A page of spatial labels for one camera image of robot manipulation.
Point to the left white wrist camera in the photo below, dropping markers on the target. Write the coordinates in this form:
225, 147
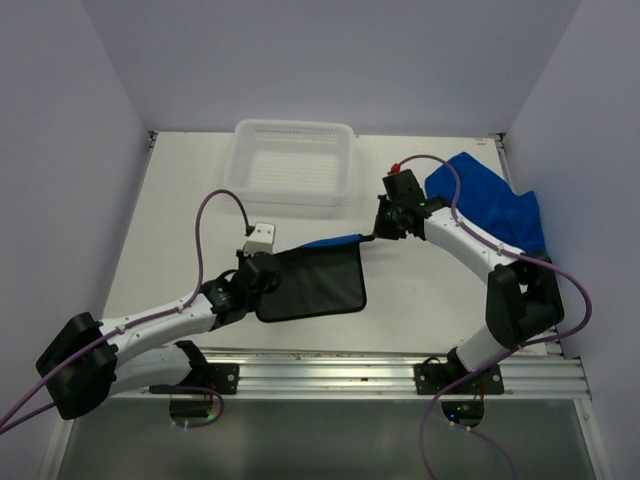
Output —
260, 240

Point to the left black base bracket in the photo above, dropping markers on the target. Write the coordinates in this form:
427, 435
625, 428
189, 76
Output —
222, 378

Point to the right black base bracket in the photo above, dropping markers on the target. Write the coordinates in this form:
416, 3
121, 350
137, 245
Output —
432, 375

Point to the blue towel with black trim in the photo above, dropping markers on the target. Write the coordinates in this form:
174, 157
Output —
321, 278

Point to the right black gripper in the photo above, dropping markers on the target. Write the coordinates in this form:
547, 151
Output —
381, 230

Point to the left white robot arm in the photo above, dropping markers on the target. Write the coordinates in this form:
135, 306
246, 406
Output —
90, 360

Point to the white plastic mesh basket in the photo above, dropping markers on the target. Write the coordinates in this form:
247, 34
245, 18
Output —
291, 162

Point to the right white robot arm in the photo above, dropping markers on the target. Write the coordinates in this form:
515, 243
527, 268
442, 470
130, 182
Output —
522, 298

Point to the aluminium mounting rail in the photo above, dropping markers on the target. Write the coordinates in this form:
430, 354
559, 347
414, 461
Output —
367, 376

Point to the crumpled blue towel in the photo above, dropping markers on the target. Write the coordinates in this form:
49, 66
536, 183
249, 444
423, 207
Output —
491, 208

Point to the black base bracket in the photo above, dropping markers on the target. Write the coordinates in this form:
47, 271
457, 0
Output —
432, 375
222, 378

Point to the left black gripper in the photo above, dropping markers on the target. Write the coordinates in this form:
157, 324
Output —
240, 257

